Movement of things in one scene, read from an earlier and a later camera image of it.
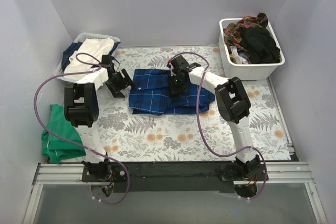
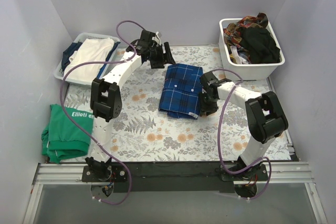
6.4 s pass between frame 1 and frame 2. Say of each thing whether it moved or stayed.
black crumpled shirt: stayed
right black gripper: moved
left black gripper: moved
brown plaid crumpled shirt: stayed
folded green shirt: stayed
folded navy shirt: stayed
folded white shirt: stayed
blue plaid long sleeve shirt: moved
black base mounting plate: stayed
